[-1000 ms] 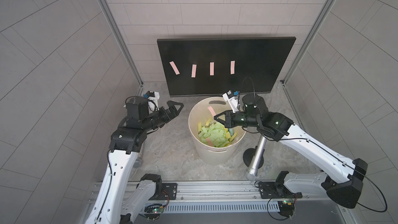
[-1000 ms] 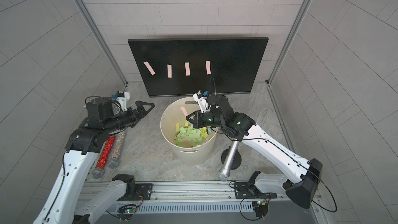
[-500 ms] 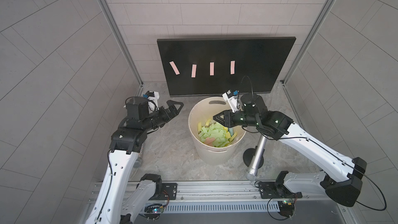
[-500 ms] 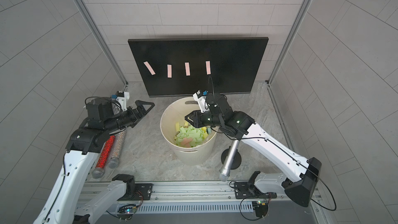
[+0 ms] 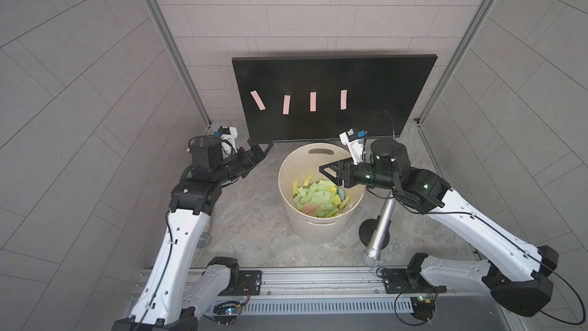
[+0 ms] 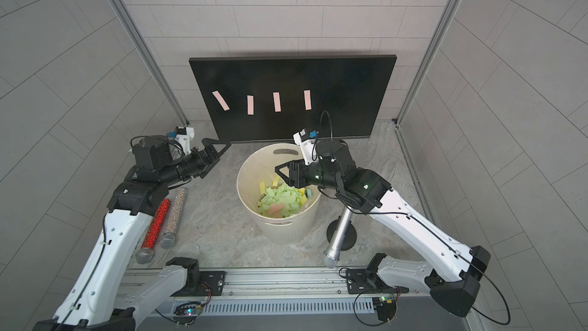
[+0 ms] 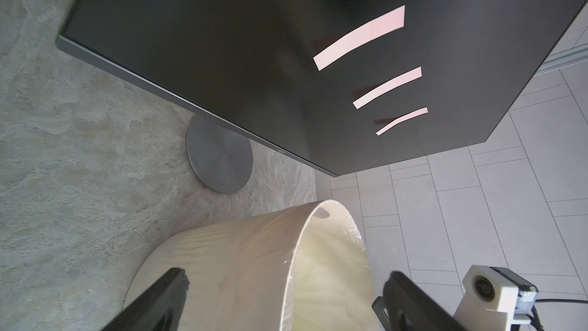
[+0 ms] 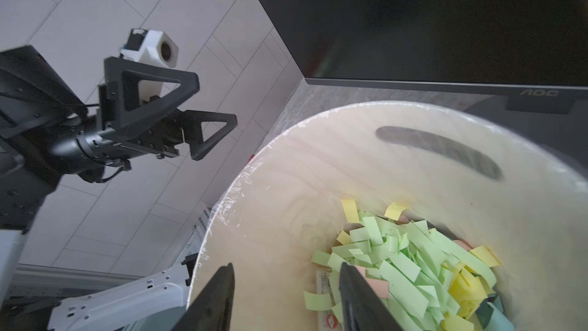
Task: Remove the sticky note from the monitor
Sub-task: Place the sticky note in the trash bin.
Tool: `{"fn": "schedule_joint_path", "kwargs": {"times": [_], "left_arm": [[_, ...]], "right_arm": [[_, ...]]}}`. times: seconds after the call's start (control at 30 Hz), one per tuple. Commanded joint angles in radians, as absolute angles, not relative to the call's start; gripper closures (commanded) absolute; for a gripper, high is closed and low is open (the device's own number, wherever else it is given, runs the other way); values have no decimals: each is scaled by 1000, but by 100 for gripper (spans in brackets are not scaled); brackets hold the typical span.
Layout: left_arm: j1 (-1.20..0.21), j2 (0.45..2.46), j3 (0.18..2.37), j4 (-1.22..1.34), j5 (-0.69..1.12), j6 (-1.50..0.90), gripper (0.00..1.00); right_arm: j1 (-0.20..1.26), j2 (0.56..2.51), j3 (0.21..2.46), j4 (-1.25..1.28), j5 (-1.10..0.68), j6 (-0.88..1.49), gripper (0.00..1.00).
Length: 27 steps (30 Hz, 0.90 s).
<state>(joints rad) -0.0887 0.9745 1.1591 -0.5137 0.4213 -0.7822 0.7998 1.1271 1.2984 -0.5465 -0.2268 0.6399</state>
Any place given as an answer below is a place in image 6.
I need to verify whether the pink sticky note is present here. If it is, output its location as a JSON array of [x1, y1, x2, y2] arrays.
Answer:
[[303, 90, 312, 110], [247, 95, 254, 116], [212, 90, 230, 111], [273, 92, 282, 113], [266, 204, 285, 218]]

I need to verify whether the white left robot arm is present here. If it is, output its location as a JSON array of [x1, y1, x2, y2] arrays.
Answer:
[[34, 136, 231, 330]]

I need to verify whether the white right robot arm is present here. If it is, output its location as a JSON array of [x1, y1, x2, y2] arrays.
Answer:
[[275, 140, 490, 317]]

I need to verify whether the pile of discarded sticky notes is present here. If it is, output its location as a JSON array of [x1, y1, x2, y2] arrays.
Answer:
[[257, 177, 312, 219]]

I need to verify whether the black flat monitor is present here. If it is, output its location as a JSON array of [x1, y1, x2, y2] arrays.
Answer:
[[189, 55, 398, 142]]

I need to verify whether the cream plastic waste bin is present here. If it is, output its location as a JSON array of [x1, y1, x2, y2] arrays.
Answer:
[[237, 143, 321, 245]]

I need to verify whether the black round microphone base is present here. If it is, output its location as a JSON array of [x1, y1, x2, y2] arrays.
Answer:
[[326, 220, 358, 251]]

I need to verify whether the red glitter microphone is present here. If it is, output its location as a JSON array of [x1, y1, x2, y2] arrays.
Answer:
[[136, 199, 172, 264]]

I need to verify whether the left green circuit board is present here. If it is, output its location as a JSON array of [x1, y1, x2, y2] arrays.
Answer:
[[173, 301, 205, 326]]

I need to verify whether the right circuit board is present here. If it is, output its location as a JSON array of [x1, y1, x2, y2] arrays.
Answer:
[[372, 297, 398, 324]]

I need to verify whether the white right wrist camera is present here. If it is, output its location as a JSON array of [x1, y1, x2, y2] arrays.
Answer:
[[293, 130, 319, 166]]

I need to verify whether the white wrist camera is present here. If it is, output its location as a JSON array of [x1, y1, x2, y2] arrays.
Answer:
[[168, 127, 194, 154], [293, 130, 319, 166]]

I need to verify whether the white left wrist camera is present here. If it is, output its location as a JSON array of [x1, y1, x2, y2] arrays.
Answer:
[[168, 127, 194, 154]]

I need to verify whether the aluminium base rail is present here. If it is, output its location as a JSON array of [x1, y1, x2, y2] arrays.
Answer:
[[150, 266, 439, 321]]

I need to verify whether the aluminium corner post left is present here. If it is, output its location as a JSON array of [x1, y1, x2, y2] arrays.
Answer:
[[108, 0, 190, 125]]

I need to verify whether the aluminium corner post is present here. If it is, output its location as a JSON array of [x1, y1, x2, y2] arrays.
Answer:
[[396, 0, 462, 128], [108, 0, 190, 125]]

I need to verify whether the aluminium corner post right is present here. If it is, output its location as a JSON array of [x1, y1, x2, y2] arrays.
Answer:
[[396, 0, 462, 128]]

